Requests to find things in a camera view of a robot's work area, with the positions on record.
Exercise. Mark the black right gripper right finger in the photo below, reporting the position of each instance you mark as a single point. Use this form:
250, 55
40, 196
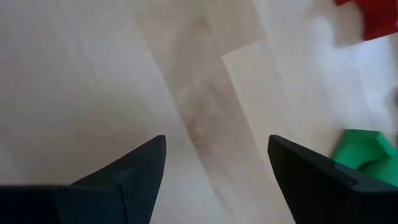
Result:
311, 193

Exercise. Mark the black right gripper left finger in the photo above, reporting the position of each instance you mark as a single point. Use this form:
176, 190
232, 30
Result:
124, 193

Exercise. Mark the green wooden arch block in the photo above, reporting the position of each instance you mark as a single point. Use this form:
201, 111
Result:
357, 149

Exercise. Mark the small red wooden block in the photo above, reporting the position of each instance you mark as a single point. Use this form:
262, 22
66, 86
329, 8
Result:
379, 18

